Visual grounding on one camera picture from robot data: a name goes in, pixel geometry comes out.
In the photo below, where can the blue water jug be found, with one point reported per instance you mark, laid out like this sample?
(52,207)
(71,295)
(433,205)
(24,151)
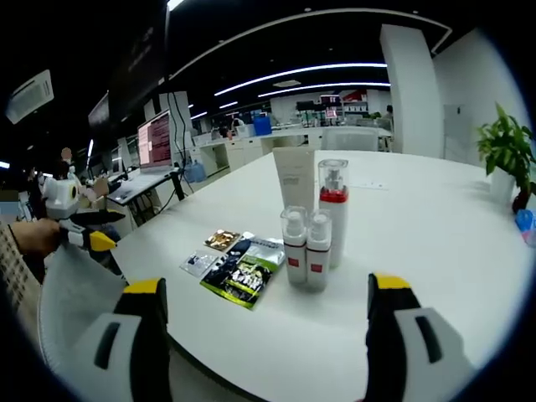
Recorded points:
(194,172)

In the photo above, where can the green plant in white pot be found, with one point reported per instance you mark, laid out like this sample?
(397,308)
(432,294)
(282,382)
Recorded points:
(504,142)

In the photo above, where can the blue bin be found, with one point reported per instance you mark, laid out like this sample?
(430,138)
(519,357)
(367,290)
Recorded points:
(262,125)

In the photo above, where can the black green skincare sachet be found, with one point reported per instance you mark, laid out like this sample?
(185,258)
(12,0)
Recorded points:
(243,285)

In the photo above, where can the small white skincare spray bottle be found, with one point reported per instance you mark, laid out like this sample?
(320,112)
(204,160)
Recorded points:
(294,255)
(318,264)

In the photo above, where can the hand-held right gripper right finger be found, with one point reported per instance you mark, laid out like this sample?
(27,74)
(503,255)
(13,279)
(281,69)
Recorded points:
(393,335)

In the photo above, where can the clear skincare sachet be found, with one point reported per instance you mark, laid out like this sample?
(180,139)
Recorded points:
(199,263)

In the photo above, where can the white skincare tube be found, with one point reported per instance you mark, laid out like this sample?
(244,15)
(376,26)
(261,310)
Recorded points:
(293,176)

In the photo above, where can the ceiling air conditioner vent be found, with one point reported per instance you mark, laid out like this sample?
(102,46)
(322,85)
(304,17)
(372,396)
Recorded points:
(31,96)

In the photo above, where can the dark red pot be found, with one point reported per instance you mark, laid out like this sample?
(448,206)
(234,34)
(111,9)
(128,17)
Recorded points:
(521,199)

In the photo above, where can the white laptop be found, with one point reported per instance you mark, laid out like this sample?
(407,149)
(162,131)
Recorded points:
(155,142)

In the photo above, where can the red collar skincare pump bottle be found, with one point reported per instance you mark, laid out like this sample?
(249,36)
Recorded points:
(335,226)

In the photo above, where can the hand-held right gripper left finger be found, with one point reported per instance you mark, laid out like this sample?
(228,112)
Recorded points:
(142,335)

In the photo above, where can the background display shelves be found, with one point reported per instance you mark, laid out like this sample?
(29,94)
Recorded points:
(331,111)

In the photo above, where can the white counter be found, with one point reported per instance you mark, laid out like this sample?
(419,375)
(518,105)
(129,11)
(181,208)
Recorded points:
(251,146)

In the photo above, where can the dark hanging panel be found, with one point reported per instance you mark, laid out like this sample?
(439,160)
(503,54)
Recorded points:
(138,67)

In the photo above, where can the blue packet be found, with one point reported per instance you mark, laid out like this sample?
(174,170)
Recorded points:
(527,226)

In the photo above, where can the person's printed shirt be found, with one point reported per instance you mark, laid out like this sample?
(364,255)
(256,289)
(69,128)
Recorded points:
(17,285)

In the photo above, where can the silver skincare sachet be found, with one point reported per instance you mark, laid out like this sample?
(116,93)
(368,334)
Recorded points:
(268,247)

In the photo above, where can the person's left hand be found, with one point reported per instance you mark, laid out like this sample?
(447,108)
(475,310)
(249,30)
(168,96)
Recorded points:
(35,236)

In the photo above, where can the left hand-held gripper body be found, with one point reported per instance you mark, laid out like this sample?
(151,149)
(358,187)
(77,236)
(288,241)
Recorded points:
(60,205)

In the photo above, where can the gold skincare sachet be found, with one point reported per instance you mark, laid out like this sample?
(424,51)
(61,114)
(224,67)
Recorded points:
(222,240)

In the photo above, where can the ceiling light strip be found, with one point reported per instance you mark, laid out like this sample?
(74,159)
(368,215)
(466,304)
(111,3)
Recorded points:
(326,86)
(301,72)

